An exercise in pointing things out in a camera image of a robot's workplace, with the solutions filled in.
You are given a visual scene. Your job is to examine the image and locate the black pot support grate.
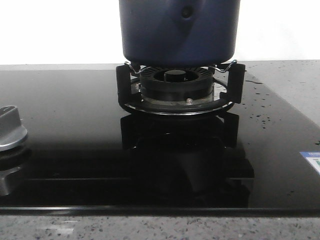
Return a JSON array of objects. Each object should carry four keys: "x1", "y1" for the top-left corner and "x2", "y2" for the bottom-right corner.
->
[{"x1": 116, "y1": 60, "x2": 246, "y2": 116}]

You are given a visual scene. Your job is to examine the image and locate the blue cooking pot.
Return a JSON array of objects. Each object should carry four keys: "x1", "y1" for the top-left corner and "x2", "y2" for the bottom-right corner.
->
[{"x1": 119, "y1": 0, "x2": 241, "y2": 67}]

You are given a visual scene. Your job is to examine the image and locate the black gas burner head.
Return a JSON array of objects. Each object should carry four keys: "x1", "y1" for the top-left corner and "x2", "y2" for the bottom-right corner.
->
[{"x1": 139, "y1": 67, "x2": 214, "y2": 102}]

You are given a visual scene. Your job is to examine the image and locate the black glass stove top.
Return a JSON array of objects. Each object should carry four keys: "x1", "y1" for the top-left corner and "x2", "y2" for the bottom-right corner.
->
[{"x1": 0, "y1": 69, "x2": 320, "y2": 217}]

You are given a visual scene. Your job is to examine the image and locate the silver stove control knob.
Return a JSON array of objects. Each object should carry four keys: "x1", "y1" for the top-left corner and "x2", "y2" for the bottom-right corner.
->
[{"x1": 0, "y1": 105, "x2": 28, "y2": 152}]

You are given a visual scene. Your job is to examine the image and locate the blue energy label sticker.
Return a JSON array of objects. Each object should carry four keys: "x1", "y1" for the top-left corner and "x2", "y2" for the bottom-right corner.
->
[{"x1": 300, "y1": 151, "x2": 320, "y2": 175}]

